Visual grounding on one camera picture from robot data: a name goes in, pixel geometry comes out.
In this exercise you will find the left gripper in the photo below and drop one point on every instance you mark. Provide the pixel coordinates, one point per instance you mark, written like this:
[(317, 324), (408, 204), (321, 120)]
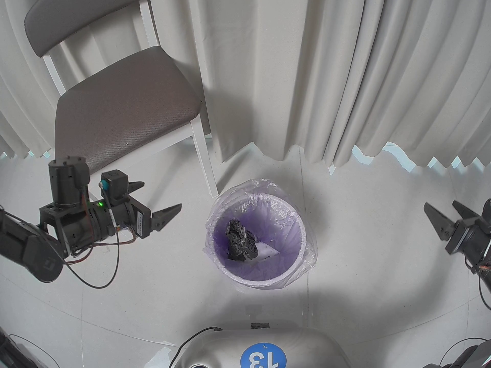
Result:
[(115, 220)]

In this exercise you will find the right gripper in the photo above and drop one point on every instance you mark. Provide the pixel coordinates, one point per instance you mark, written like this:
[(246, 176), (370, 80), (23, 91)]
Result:
[(470, 240)]

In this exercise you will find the black plastic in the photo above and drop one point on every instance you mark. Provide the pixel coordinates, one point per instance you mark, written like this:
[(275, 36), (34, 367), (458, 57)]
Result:
[(239, 240)]

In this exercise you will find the purple plastic bag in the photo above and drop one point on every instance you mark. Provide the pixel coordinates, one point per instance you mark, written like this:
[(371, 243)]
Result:
[(276, 220)]

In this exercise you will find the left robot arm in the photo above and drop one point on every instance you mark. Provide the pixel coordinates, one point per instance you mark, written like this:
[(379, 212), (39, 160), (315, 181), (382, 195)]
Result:
[(27, 247)]

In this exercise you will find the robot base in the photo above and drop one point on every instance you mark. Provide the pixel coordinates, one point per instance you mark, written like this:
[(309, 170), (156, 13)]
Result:
[(214, 347)]

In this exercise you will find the white trash bin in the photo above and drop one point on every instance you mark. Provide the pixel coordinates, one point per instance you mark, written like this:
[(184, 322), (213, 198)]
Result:
[(264, 276)]

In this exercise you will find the white chair grey seat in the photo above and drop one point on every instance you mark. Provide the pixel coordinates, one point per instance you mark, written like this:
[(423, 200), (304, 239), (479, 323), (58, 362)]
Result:
[(122, 102)]

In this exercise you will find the white paper sheet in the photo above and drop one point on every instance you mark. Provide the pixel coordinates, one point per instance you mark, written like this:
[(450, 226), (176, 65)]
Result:
[(268, 250)]

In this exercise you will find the white curtain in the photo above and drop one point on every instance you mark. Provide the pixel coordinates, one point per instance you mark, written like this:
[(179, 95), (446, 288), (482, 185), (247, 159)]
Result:
[(402, 71), (261, 71)]

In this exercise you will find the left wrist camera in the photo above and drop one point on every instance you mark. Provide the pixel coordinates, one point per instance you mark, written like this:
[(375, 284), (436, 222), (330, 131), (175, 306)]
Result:
[(115, 182)]

